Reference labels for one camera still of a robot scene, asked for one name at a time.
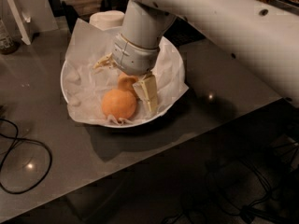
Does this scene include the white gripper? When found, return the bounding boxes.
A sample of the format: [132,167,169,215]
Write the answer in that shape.
[93,34,160,114]

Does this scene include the orange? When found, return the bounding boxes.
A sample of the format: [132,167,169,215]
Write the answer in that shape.
[101,89,137,119]
[118,73,138,98]

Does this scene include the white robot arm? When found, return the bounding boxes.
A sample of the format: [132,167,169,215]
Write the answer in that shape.
[111,0,299,107]

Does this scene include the white paper liner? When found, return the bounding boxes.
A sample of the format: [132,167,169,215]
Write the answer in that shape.
[64,17,190,126]

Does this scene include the black rubber mat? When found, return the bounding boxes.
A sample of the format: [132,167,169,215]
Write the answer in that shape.
[164,18,205,47]

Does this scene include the black cable on table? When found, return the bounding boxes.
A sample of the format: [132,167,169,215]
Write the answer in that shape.
[0,118,53,195]

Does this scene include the black floor cables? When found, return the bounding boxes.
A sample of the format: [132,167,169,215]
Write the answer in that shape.
[160,140,299,224]

